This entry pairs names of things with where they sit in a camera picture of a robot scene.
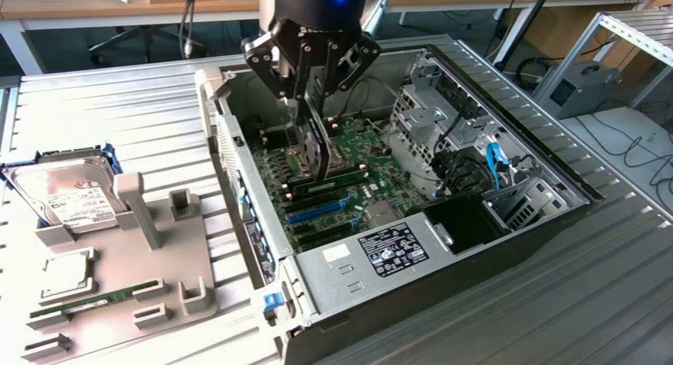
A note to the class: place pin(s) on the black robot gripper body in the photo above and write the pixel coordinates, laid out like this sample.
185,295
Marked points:
314,10

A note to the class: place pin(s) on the silver metal disk bay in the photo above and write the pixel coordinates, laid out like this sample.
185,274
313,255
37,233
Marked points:
425,116

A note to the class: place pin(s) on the black office chair base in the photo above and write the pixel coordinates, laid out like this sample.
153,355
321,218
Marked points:
141,38

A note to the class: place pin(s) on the green motherboard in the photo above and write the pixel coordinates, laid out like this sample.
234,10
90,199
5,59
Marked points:
368,152

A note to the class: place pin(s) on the black stand pole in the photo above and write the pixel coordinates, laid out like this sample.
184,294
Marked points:
525,22

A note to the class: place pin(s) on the dark RAM stick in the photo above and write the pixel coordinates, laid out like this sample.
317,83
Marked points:
314,188

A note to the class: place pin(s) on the hard disk drive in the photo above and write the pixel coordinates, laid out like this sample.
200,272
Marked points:
108,154

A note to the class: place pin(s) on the blue expansion slot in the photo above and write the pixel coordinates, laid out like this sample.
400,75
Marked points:
314,212

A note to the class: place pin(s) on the grey controller box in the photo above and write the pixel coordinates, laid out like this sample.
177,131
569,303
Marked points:
583,89

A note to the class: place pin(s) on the silver hard disk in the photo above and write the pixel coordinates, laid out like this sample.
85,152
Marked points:
62,191

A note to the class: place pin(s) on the open black PC case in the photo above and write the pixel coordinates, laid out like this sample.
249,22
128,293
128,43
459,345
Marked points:
525,231

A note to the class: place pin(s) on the grey power supply unit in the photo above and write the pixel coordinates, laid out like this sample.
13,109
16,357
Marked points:
346,274

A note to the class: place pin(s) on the grey plastic parts rack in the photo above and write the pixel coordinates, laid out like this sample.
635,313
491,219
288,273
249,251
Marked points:
125,270

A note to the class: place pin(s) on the blue case latch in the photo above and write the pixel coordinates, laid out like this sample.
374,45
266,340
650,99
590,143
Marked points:
272,302

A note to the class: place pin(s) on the silver CPU chip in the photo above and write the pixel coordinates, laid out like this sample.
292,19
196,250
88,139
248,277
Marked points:
65,276

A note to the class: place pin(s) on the green RAM stick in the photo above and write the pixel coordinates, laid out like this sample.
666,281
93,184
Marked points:
94,300

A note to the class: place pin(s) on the wooden desk with white frame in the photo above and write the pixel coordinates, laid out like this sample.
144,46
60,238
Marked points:
78,6

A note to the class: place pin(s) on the aluminium profile frame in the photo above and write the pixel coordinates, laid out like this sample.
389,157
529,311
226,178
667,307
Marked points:
630,30

